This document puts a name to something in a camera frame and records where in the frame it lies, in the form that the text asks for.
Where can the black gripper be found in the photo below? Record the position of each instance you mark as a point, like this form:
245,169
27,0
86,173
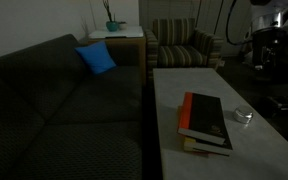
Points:
267,46

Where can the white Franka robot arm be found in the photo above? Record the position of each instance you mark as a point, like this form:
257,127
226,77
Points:
270,16

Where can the black object on floor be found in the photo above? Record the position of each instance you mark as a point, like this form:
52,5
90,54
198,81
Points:
282,102

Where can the pale closet doors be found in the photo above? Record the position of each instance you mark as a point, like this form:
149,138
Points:
214,23

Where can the silver tin base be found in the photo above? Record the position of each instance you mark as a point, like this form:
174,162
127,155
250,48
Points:
242,120

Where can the striped armchair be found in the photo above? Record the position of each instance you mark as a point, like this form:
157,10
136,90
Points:
180,50

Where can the black book with orange spine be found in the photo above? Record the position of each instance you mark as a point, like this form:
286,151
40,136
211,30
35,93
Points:
204,115

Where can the window blinds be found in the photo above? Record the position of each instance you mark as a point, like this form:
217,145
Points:
170,9

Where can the yellow orange book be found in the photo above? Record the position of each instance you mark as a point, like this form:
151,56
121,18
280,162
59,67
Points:
180,115

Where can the wooden side table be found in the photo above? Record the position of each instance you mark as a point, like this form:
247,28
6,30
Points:
127,50

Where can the small white pot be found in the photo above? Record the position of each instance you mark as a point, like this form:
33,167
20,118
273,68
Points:
122,25

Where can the teal plant pot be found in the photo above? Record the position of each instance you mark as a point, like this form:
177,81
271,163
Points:
112,26

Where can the dark green plant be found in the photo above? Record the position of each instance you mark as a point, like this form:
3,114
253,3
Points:
108,10

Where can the blue cushion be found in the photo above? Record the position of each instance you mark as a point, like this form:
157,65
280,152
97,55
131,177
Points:
96,57

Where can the dark grey sofa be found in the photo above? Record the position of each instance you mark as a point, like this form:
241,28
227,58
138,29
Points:
50,100

